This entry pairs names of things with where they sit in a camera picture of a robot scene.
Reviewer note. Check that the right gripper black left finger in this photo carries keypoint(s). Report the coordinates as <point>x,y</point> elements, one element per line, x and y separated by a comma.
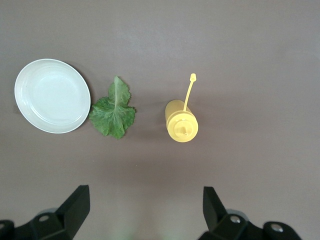
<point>70,215</point>

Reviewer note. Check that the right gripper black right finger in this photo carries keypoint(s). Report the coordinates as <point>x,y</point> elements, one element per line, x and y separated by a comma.
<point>220,225</point>

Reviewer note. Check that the green lettuce leaf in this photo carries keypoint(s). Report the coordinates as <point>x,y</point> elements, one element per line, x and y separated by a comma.
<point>112,115</point>

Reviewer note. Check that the yellow squeeze sauce bottle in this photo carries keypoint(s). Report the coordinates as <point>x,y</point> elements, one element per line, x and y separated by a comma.
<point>181,122</point>

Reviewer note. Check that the cream round plate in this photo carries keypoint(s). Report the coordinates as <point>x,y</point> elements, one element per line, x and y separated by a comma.
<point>52,97</point>

